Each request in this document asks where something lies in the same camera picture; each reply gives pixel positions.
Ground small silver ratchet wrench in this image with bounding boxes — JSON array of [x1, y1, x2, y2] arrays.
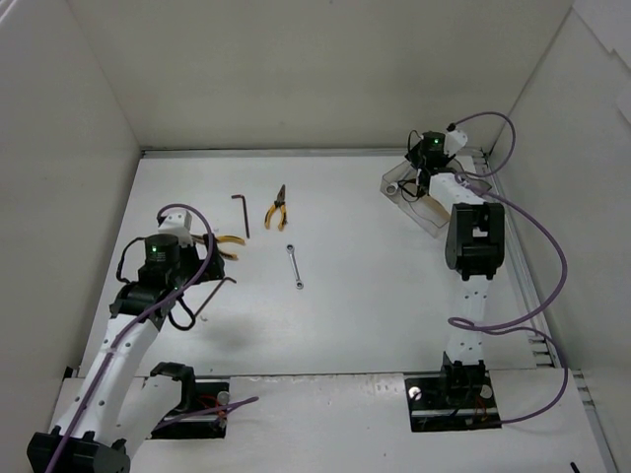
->
[[286, 244, 304, 290]]

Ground large silver ratchet wrench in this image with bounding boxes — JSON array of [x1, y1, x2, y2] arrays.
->
[[385, 182, 418, 198]]

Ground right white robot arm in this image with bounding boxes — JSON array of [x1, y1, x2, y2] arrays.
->
[[405, 124, 505, 406]]

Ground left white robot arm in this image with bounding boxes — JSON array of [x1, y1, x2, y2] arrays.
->
[[27, 231, 225, 472]]

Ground clear plastic organizer container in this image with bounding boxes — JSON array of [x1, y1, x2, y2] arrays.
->
[[380, 156, 484, 237]]

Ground yellow side cutter pliers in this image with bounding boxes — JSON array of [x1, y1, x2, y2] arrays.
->
[[194, 234, 246, 262]]

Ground lower dark hex key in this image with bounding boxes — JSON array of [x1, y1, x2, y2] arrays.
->
[[194, 277, 237, 321]]

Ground dark hex key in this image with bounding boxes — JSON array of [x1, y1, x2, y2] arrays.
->
[[231, 194, 250, 239], [194, 277, 237, 321]]

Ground upper dark hex key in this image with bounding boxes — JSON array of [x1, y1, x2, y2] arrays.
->
[[231, 194, 250, 239]]

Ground yellow needle nose pliers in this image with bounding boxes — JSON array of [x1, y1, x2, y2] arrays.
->
[[263, 184, 290, 232]]

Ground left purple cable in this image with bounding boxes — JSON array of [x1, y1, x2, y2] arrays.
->
[[41, 203, 261, 473]]

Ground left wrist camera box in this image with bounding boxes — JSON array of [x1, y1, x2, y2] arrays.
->
[[158, 209, 193, 247]]

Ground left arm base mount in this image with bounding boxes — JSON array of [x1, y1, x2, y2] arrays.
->
[[147, 362, 230, 439]]

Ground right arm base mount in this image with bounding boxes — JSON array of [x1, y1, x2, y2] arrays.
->
[[404, 358, 501, 433]]

